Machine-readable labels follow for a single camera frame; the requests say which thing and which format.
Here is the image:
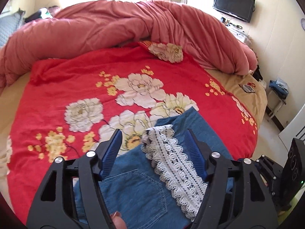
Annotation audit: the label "black wall television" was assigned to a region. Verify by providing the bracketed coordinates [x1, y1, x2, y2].
[213, 0, 255, 23]

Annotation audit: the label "person left hand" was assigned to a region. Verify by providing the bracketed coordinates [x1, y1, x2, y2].
[111, 211, 127, 229]

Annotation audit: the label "red floral bed sheet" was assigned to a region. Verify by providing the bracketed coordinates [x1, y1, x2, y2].
[7, 44, 258, 222]

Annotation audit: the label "grey quilted headboard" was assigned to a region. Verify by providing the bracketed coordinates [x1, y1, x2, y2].
[0, 9, 26, 48]

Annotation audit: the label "blue denim lace-trimmed shorts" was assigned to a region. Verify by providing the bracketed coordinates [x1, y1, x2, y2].
[73, 106, 234, 229]

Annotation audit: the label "salmon pink quilt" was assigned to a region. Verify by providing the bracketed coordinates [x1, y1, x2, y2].
[1, 0, 258, 88]

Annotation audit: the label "small remote on bed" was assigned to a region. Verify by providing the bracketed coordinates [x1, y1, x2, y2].
[240, 84, 255, 93]

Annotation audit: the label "black speaker box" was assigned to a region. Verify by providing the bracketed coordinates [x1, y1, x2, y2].
[279, 138, 304, 207]

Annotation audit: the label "tan mattress sheet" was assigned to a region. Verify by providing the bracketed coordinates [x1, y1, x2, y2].
[1, 70, 267, 206]

